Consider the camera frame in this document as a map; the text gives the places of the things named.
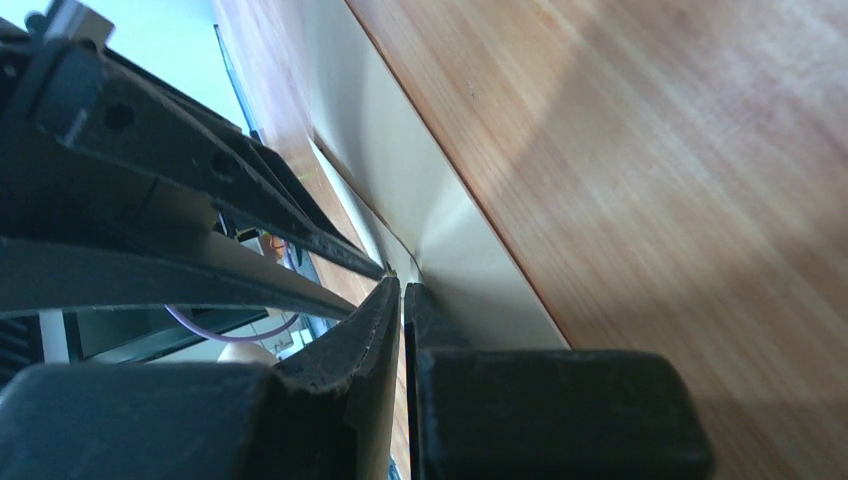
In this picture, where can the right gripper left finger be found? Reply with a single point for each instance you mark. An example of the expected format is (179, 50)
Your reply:
(326, 412)

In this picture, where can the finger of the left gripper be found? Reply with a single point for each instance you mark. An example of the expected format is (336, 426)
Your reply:
(84, 101)
(214, 273)

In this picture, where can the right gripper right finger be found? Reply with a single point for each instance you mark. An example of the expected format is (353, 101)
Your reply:
(543, 414)

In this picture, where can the brown paper envelope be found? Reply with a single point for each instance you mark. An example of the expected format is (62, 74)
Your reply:
(421, 218)

